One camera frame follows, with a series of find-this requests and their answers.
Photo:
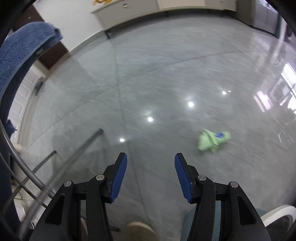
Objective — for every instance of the golden dragon ornament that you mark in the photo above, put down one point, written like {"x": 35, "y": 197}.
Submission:
{"x": 101, "y": 1}

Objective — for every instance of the green snack wrapper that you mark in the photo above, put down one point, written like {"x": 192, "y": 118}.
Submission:
{"x": 208, "y": 142}

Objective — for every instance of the white base cabinets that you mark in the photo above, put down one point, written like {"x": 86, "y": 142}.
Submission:
{"x": 23, "y": 99}

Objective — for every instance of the grey refrigerator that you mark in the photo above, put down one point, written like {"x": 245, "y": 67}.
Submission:
{"x": 261, "y": 16}

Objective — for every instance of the white TV cabinet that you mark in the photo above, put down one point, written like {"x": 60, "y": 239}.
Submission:
{"x": 138, "y": 9}

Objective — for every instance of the blue fluffy mat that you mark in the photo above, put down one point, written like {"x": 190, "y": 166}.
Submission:
{"x": 18, "y": 51}

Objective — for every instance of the dark brown door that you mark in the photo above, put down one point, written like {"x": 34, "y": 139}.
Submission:
{"x": 56, "y": 54}

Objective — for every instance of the grey slipper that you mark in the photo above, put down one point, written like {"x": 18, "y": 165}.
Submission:
{"x": 39, "y": 84}

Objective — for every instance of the grey metal table frame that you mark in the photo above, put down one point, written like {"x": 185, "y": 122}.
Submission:
{"x": 34, "y": 176}

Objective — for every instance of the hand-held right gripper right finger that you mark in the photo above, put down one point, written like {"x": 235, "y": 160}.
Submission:
{"x": 182, "y": 178}

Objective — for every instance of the white round bin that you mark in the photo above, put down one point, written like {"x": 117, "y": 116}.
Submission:
{"x": 277, "y": 212}

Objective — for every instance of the beige shoe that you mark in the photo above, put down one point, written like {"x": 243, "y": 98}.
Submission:
{"x": 140, "y": 231}

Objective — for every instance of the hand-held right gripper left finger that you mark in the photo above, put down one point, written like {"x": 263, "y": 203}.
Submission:
{"x": 119, "y": 178}

